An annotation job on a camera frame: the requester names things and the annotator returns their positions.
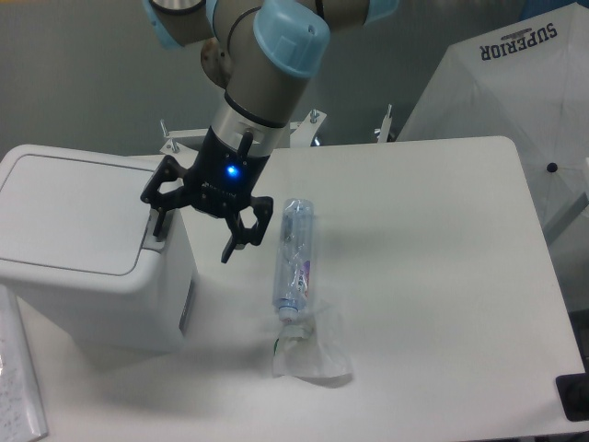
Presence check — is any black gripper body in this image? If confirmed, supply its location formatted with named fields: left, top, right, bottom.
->
left=183, top=130, right=271, bottom=218

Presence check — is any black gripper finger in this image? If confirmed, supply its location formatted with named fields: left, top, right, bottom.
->
left=221, top=196, right=273, bottom=263
left=140, top=155, right=195, bottom=238

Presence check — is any white push-lid trash can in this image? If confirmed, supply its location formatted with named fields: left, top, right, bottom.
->
left=1, top=145, right=197, bottom=352

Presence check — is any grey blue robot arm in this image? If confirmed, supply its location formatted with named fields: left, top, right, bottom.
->
left=140, top=1, right=398, bottom=262

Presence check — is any clear crushed plastic bottle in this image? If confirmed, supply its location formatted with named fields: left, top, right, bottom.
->
left=272, top=199, right=314, bottom=323

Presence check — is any crumpled white plastic bag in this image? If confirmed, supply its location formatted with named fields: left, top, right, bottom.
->
left=271, top=301, right=353, bottom=388

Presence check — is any white superior umbrella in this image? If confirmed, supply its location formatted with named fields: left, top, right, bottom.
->
left=398, top=3, right=588, bottom=230

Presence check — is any black device at edge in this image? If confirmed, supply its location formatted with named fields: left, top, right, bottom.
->
left=556, top=373, right=588, bottom=422

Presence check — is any white metal mounting bracket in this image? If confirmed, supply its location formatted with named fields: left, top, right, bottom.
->
left=159, top=109, right=327, bottom=155

